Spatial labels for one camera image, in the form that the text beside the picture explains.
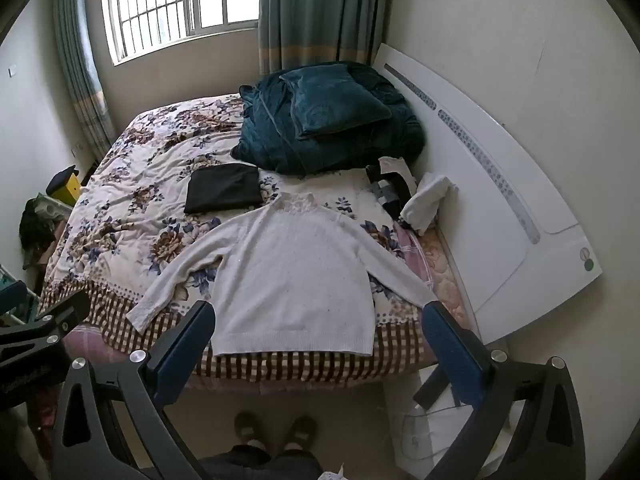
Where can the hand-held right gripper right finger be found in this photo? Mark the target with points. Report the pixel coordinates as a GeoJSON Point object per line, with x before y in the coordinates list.
{"type": "Point", "coordinates": [452, 347]}

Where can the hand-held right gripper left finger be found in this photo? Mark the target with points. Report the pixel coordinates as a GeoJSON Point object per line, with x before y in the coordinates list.
{"type": "Point", "coordinates": [185, 345]}

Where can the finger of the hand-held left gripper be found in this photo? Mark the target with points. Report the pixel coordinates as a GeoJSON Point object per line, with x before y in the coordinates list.
{"type": "Point", "coordinates": [67, 310]}
{"type": "Point", "coordinates": [12, 296]}

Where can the white knit sweater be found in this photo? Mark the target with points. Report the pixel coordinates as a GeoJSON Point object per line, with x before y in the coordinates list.
{"type": "Point", "coordinates": [295, 280]}

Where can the black flat device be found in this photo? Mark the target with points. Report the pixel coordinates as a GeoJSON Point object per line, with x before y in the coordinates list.
{"type": "Point", "coordinates": [430, 390]}

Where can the dark green bag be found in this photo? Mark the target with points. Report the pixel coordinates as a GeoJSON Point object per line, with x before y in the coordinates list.
{"type": "Point", "coordinates": [35, 230]}

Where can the dark slipper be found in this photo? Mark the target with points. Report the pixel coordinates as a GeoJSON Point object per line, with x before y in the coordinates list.
{"type": "Point", "coordinates": [301, 430]}
{"type": "Point", "coordinates": [250, 427]}

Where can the white bed headboard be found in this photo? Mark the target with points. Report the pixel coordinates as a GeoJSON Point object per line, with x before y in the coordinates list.
{"type": "Point", "coordinates": [500, 240]}

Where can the floral bed blanket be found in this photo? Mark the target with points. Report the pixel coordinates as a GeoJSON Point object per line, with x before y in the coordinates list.
{"type": "Point", "coordinates": [135, 195]}

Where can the white rolled garment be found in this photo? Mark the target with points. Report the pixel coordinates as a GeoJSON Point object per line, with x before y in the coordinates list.
{"type": "Point", "coordinates": [425, 202]}

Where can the black folded garment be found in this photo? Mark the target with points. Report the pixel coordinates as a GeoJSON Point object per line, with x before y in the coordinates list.
{"type": "Point", "coordinates": [222, 190]}

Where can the teal velvet quilt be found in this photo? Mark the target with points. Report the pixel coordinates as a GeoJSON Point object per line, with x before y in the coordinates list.
{"type": "Point", "coordinates": [280, 145]}

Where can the narrow grey-blue curtain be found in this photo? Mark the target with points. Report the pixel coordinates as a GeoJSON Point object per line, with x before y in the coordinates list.
{"type": "Point", "coordinates": [85, 70]}

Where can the teal velvet pillow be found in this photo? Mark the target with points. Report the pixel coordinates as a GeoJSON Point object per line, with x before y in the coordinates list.
{"type": "Point", "coordinates": [335, 100]}

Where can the barred window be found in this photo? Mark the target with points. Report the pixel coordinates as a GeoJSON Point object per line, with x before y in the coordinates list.
{"type": "Point", "coordinates": [175, 0]}

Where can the wide grey-blue curtain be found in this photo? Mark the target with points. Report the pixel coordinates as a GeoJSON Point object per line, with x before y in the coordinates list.
{"type": "Point", "coordinates": [320, 10]}

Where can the wall socket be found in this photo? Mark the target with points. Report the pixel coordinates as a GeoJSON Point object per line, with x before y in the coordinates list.
{"type": "Point", "coordinates": [76, 150]}

